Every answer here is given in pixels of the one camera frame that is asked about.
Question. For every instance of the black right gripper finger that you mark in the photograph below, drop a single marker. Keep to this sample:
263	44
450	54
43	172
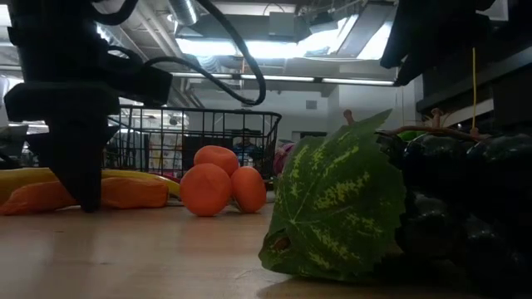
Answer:
436	33

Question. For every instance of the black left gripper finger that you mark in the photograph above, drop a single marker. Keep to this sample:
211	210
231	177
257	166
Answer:
83	166

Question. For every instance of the orange carrot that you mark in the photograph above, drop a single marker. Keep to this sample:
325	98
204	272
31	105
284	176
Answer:
133	193

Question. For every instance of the yellow banana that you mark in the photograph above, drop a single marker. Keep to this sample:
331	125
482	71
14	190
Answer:
25	176

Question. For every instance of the black grape bunch with leaf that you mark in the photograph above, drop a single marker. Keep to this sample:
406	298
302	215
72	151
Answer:
332	199

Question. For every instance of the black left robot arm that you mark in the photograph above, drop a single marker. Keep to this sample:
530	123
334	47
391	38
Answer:
50	16

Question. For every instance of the fluorescent ceiling light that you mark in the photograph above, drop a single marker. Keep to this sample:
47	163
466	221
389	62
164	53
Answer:
203	75
278	78
357	81

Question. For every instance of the bunch of orange tomatoes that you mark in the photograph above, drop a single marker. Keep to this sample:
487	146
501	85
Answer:
205	189

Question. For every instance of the person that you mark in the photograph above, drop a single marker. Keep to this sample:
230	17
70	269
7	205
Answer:
246	147

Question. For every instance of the silver ventilation duct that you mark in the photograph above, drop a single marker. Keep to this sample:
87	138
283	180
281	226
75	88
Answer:
183	11

